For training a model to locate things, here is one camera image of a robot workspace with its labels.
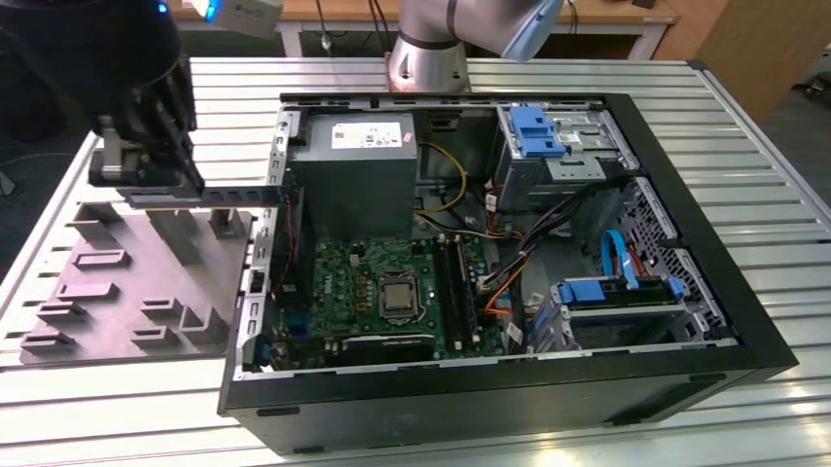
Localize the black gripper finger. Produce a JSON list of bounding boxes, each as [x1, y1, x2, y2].
[[87, 114, 143, 190], [128, 56, 208, 199]]

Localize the dark RAM stick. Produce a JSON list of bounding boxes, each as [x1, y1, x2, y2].
[[124, 184, 286, 211]]

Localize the black RAM slot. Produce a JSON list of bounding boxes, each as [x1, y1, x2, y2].
[[432, 233, 460, 344]]

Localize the grey parts rack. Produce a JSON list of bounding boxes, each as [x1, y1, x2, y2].
[[16, 194, 259, 366]]

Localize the grey power supply unit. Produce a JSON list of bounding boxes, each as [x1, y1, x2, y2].
[[288, 114, 420, 239]]

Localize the green motherboard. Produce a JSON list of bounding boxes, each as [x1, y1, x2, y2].
[[263, 235, 514, 369]]

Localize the black CPU socket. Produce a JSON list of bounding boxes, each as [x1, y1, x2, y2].
[[374, 268, 427, 326]]

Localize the silver CPU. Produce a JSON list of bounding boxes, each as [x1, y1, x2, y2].
[[379, 281, 416, 312]]

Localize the black graphics card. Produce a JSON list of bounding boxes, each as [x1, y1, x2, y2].
[[340, 333, 436, 364]]

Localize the blue drive bay latch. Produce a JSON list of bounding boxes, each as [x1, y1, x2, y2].
[[510, 105, 566, 158]]

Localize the silver metal drive cage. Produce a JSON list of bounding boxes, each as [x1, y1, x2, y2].
[[496, 104, 642, 210]]

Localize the hard disk in blue carrier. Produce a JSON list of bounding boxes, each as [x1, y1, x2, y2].
[[558, 276, 683, 307]]

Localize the black open PC case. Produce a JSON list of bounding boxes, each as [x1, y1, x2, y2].
[[216, 91, 800, 456]]

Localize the wooden desk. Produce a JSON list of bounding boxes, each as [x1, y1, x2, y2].
[[173, 0, 680, 59]]

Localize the metal disk bay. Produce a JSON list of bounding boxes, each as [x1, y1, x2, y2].
[[551, 281, 742, 351]]

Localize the wooden cabinet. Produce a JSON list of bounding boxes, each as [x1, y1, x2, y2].
[[655, 0, 831, 127]]

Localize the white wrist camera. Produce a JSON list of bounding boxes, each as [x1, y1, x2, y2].
[[179, 0, 286, 40]]

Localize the yellow wire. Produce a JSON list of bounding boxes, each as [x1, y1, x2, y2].
[[415, 140, 468, 215]]

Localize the orange wires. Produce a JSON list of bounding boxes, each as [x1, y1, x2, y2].
[[486, 284, 527, 317]]

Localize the pale blue flat cable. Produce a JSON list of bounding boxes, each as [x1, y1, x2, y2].
[[526, 310, 555, 352]]

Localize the blue SATA cable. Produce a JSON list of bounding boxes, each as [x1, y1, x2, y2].
[[600, 228, 644, 291]]

